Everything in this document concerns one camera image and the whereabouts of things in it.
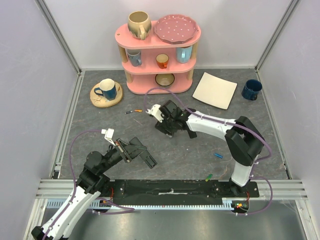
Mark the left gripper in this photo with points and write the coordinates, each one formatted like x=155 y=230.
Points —
x=120 y=145

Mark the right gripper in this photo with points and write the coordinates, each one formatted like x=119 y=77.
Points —
x=164 y=124

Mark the black remote control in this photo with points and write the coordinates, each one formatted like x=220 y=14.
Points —
x=140 y=150

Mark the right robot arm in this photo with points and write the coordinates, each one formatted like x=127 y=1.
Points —
x=242 y=138

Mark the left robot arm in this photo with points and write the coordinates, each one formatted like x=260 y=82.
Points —
x=89 y=186

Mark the dark patterned bowl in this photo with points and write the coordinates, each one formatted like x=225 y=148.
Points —
x=164 y=80

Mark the square white plate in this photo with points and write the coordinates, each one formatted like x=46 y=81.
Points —
x=214 y=91

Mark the beige round saucer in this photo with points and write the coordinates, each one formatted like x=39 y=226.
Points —
x=101 y=102

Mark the blue metallic battery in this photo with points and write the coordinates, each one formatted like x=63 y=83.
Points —
x=218 y=155

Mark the pink three-tier shelf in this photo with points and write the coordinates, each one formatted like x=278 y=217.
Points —
x=140 y=79

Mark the blue mug cream interior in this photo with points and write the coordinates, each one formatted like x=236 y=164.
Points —
x=106 y=88

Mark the small orange cup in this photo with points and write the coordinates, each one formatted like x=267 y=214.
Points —
x=162 y=60

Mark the light blue mug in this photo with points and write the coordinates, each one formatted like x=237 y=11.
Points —
x=183 y=54

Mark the green battery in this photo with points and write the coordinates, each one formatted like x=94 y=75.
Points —
x=208 y=177

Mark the grey blue mug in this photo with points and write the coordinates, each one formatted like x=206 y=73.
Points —
x=134 y=56

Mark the dark blue mug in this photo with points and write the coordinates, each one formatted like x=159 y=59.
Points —
x=251 y=89

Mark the pink dotted plate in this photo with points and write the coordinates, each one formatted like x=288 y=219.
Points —
x=175 y=28

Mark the beige ceramic mug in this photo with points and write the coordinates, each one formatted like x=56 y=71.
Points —
x=139 y=24

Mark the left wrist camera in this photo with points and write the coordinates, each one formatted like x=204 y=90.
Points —
x=108 y=135

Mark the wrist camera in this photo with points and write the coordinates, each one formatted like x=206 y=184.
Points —
x=108 y=135
x=156 y=113

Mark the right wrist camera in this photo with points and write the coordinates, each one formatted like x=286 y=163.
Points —
x=156 y=113

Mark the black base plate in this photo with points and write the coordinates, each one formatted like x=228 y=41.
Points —
x=174 y=192

